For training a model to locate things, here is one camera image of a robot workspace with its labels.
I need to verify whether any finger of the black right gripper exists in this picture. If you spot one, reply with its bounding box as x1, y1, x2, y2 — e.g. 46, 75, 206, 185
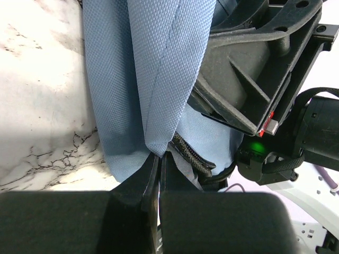
209, 1, 322, 48

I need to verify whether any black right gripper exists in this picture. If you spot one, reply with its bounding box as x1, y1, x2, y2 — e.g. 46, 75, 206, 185
188, 24, 338, 185

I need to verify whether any blue student backpack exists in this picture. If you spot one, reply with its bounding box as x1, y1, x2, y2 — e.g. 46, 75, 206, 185
83, 1, 243, 182

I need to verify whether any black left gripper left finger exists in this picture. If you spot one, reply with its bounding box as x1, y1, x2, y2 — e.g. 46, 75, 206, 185
1, 155, 159, 253

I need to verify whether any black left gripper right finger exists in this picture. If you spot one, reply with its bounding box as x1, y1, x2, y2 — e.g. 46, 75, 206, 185
159, 155, 299, 253

